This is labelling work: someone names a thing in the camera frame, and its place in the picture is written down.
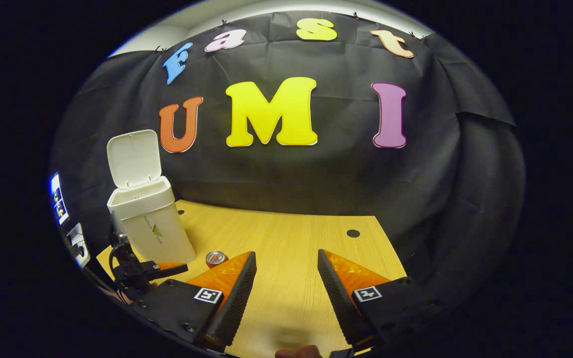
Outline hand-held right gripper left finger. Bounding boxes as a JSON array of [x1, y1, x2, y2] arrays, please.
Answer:
[[132, 251, 257, 353]]

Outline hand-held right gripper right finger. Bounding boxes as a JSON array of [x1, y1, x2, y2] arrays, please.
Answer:
[[317, 249, 446, 349]]

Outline red pop can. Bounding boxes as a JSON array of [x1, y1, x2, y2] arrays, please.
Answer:
[[205, 251, 229, 269]]

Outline white desktop garbage bin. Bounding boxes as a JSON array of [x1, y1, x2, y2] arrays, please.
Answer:
[[106, 129, 197, 265]]

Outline wooden desktop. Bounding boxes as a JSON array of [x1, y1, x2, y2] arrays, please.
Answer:
[[96, 199, 407, 358]]

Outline white box device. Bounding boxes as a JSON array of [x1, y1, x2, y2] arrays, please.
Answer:
[[67, 223, 91, 269]]

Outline lit monitor screen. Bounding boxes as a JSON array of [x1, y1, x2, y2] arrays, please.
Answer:
[[49, 172, 70, 225]]

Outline black backdrop cloth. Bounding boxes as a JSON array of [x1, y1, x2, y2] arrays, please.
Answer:
[[50, 10, 526, 299]]

